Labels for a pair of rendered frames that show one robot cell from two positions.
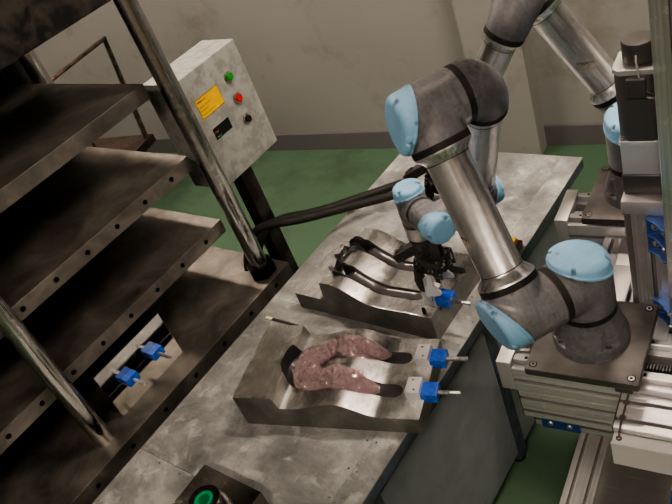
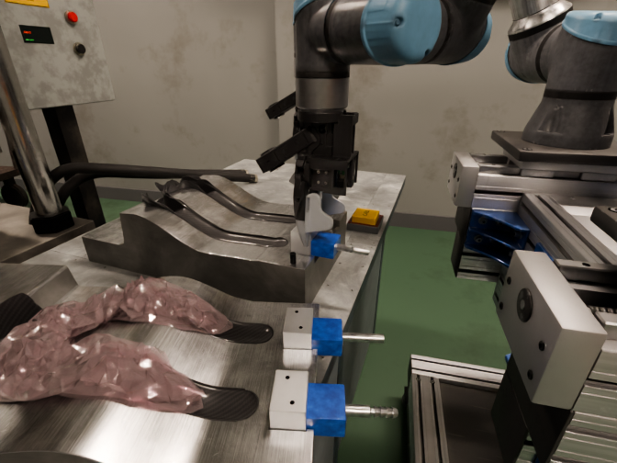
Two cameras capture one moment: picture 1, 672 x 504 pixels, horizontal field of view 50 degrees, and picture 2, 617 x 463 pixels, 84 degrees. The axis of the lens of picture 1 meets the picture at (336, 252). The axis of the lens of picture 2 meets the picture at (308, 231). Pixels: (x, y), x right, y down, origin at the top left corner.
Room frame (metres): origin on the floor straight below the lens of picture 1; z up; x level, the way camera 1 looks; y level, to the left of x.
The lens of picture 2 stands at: (1.00, 0.05, 1.18)
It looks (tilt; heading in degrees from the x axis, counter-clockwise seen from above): 26 degrees down; 332
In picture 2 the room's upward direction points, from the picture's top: straight up
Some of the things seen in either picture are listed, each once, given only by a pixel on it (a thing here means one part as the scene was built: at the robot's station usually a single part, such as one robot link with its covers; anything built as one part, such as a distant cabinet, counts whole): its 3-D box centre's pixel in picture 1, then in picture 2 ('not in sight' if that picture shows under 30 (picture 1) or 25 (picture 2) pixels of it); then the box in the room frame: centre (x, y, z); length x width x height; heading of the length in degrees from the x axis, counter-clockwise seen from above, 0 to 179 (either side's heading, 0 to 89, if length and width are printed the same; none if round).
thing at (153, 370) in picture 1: (94, 345); not in sight; (1.93, 0.84, 0.87); 0.50 x 0.27 x 0.17; 41
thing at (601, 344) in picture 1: (588, 319); not in sight; (1.01, -0.42, 1.09); 0.15 x 0.15 x 0.10
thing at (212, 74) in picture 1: (271, 235); (87, 205); (2.35, 0.20, 0.74); 0.30 x 0.22 x 1.47; 131
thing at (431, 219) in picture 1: (437, 218); (390, 28); (1.36, -0.25, 1.22); 0.11 x 0.11 x 0.08; 9
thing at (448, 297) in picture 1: (449, 299); (331, 245); (1.44, -0.23, 0.90); 0.13 x 0.05 x 0.05; 41
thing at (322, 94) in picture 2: (420, 227); (322, 95); (1.46, -0.22, 1.14); 0.08 x 0.08 x 0.05
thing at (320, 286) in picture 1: (381, 276); (218, 226); (1.68, -0.10, 0.87); 0.50 x 0.26 x 0.14; 41
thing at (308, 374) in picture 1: (336, 362); (109, 332); (1.39, 0.11, 0.90); 0.26 x 0.18 x 0.08; 58
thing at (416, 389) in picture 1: (434, 392); (334, 409); (1.20, -0.09, 0.86); 0.13 x 0.05 x 0.05; 58
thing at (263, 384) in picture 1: (339, 375); (112, 363); (1.38, 0.12, 0.86); 0.50 x 0.26 x 0.11; 58
